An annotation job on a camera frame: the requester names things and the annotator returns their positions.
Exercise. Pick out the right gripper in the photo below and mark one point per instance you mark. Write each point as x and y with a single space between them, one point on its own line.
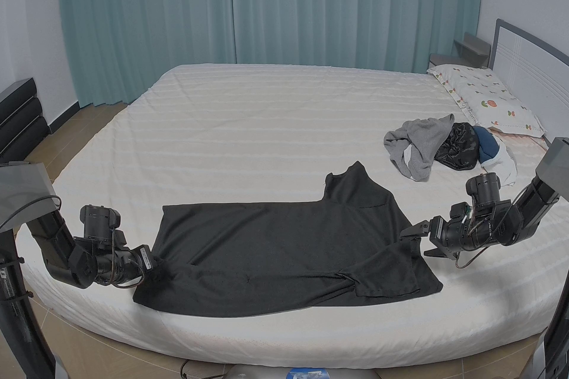
451 235

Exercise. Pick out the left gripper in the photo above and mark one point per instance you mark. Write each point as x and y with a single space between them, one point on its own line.
138 268

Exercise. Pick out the black T-shirt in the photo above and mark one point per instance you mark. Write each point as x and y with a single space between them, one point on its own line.
275 253

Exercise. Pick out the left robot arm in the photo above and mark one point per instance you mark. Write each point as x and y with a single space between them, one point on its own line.
53 244

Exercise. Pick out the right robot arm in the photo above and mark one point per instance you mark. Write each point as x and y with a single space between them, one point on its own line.
529 208

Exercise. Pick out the pile of clothes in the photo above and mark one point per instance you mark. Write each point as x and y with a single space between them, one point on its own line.
422 139

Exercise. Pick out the bed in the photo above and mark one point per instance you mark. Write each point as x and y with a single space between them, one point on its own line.
266 124

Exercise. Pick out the white printed pillow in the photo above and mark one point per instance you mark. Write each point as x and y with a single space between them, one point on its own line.
484 95

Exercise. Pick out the black chest of drawers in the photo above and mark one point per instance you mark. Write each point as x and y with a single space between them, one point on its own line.
20 119

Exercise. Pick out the grey bedside table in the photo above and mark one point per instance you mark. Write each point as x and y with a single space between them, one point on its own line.
471 45

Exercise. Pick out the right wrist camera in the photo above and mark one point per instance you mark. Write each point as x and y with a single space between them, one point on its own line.
460 212

